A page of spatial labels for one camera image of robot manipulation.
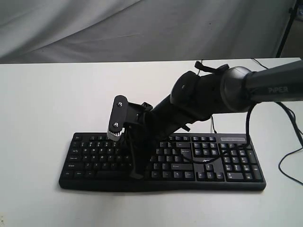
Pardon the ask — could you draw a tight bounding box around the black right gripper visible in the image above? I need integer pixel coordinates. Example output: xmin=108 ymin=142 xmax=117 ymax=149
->
xmin=125 ymin=111 xmax=180 ymax=179

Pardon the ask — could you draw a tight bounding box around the black Acer keyboard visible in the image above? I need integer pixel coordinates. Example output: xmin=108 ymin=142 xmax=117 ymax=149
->
xmin=59 ymin=132 xmax=266 ymax=192

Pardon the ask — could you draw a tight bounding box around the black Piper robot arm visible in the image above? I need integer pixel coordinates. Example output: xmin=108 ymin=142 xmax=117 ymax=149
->
xmin=125 ymin=61 xmax=303 ymax=179

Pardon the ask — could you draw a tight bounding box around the grey backdrop cloth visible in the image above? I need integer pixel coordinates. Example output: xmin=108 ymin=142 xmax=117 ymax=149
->
xmin=0 ymin=0 xmax=297 ymax=63

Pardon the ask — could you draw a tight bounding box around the black tripod stand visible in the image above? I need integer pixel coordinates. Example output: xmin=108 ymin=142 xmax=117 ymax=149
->
xmin=276 ymin=0 xmax=301 ymax=58

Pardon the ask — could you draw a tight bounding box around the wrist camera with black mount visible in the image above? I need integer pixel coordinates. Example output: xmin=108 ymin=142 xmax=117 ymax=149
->
xmin=107 ymin=95 xmax=152 ymax=141

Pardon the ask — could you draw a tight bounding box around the black keyboard cable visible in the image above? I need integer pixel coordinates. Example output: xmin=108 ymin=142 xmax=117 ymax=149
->
xmin=196 ymin=59 xmax=218 ymax=134

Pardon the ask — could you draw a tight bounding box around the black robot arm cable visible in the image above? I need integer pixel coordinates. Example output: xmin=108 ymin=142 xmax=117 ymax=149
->
xmin=165 ymin=104 xmax=256 ymax=164

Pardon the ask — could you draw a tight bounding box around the thin black loose cable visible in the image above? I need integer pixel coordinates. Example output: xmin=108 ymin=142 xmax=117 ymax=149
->
xmin=251 ymin=58 xmax=303 ymax=185

